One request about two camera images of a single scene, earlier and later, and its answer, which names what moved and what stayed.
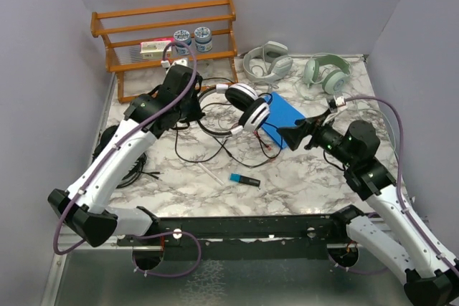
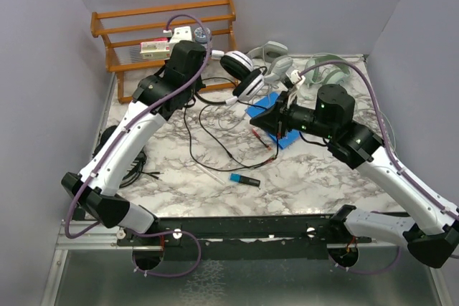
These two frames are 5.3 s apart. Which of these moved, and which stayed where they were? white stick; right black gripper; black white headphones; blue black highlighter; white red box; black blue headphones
Moved: black white headphones; right black gripper
Stayed: blue black highlighter; black blue headphones; white red box; white stick
